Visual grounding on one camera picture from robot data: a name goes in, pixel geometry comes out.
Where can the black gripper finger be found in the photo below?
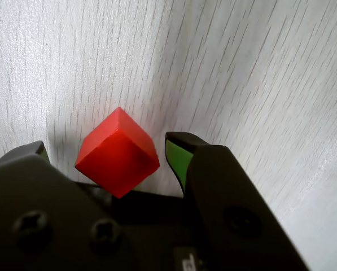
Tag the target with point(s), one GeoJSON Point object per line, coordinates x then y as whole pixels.
{"type": "Point", "coordinates": [30, 220]}

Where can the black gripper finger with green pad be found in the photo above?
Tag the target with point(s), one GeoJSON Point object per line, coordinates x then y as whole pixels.
{"type": "Point", "coordinates": [227, 197]}

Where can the red wooden cube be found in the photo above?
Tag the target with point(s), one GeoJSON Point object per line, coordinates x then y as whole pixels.
{"type": "Point", "coordinates": [117, 158]}

